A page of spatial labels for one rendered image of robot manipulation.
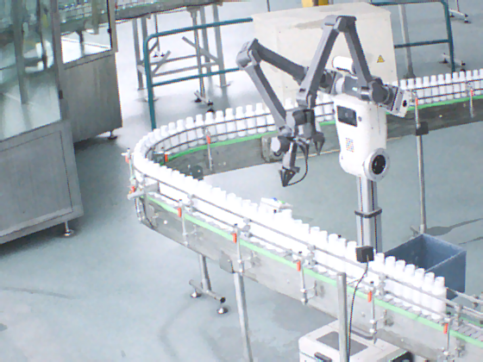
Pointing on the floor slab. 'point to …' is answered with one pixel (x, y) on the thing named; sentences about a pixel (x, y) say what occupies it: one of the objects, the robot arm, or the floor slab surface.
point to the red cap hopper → (179, 56)
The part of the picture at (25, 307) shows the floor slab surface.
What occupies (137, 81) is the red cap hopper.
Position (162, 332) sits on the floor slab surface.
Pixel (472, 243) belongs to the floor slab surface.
